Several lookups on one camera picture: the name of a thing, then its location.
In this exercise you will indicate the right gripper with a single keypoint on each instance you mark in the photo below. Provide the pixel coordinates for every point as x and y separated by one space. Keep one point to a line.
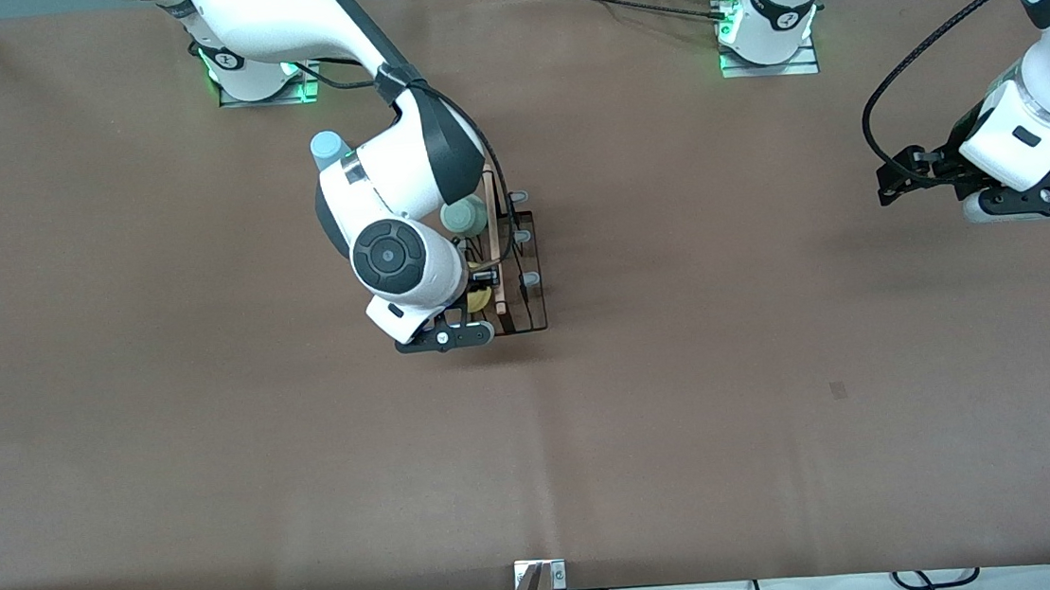
482 283

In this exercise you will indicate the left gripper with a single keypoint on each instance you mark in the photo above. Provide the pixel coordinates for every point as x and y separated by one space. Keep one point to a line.
948 158

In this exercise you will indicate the yellow plastic cup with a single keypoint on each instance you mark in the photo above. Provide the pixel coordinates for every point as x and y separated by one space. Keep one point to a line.
480 301

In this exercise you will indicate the pale green plastic cup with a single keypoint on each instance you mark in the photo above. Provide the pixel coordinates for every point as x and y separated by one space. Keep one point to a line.
463 217

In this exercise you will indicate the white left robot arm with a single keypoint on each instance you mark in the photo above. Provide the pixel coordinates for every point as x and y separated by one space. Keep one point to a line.
780 6

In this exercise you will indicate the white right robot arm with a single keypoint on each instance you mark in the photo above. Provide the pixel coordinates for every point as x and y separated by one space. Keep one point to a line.
410 172

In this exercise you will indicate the light blue plastic cup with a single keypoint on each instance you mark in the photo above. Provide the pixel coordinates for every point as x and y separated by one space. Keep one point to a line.
325 146

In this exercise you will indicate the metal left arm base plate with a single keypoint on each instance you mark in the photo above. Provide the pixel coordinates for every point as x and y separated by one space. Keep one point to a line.
771 70

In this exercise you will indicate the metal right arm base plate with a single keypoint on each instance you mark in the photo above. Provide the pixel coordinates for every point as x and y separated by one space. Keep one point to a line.
270 100

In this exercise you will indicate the small metal mounting bracket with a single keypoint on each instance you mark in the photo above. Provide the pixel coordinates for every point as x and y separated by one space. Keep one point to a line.
559 574

